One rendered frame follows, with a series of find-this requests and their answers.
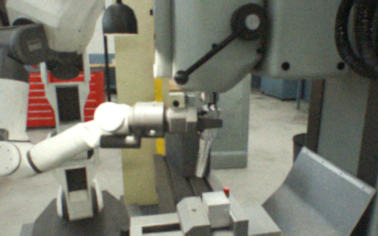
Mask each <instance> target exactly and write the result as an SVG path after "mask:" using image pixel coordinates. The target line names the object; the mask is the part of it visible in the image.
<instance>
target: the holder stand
mask: <svg viewBox="0 0 378 236"><path fill-rule="evenodd" d="M197 131H198V130H197V128H196V136H186V134H169V131H168V132H167V133H166V134H165V140H166V159H167V160H168V161H169V162H170V163H171V165H172V166H173V167H174V168H175V170H176V171H177V172H178V173H179V175H180V176H181V177H182V178H184V177H189V176H194V175H195V170H196V163H197V158H198V154H199V137H201V136H200V135H199V134H198V133H197ZM210 159H211V145H210V147H209V150H208V157H207V161H206V165H205V173H204V174H207V173H210Z"/></svg>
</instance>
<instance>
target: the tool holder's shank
mask: <svg viewBox="0 0 378 236"><path fill-rule="evenodd" d="M211 141H212V139H211V138H210V137H203V136H201V137H199V154H198V158H197V163H196V170H195V176H197V177H203V176H204V173H205V165H206V161H207V157H208V150H209V147H210V145H211Z"/></svg>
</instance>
